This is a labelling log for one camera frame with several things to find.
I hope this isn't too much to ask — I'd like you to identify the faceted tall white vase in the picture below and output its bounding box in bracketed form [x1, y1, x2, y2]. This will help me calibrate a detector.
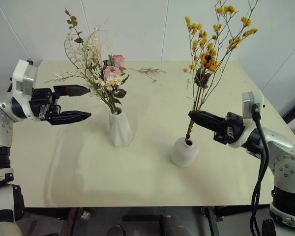
[108, 109, 134, 148]

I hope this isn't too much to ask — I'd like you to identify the loose dried flower twig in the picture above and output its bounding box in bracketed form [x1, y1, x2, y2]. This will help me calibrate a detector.
[129, 67, 167, 83]

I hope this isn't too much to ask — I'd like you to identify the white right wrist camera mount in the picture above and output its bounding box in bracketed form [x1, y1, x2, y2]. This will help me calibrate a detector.
[228, 89, 265, 149]

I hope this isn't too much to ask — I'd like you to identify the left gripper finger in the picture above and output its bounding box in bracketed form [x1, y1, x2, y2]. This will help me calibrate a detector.
[53, 85, 91, 97]
[49, 111, 92, 126]

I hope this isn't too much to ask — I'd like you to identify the rusty metal table leg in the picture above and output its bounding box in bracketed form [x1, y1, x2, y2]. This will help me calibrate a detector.
[63, 207, 85, 236]

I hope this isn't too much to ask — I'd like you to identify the pink rose flower bouquet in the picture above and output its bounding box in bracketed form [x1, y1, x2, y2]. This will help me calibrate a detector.
[44, 7, 131, 115]

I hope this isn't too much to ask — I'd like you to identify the dark rounded shape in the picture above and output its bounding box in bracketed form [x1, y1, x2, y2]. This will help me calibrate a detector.
[105, 224, 126, 236]

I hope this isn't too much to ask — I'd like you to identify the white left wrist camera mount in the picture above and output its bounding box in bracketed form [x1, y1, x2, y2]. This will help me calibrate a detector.
[10, 59, 40, 122]

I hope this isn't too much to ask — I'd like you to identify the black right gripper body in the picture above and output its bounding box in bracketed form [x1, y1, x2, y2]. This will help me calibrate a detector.
[212, 112, 245, 145]

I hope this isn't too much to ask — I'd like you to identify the round white vase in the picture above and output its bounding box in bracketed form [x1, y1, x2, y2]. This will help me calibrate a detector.
[170, 136, 200, 168]

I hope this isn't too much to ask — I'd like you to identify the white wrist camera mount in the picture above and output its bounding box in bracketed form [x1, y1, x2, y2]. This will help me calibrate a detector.
[10, 59, 40, 122]
[228, 89, 265, 149]

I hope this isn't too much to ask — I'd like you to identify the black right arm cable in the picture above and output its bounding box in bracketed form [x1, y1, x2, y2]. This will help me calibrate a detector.
[249, 104, 270, 236]

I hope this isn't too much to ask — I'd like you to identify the dark metal table leg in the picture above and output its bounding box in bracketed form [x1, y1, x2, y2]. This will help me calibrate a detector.
[201, 206, 222, 236]

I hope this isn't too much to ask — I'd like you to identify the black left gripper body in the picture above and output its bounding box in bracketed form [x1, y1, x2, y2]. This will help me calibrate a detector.
[29, 88, 62, 121]

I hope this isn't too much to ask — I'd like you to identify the yellow sunflower flower bouquet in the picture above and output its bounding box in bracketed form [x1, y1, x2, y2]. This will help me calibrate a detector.
[182, 0, 259, 144]

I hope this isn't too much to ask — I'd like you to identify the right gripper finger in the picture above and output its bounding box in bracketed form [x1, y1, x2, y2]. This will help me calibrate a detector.
[188, 110, 226, 124]
[188, 114, 225, 135]

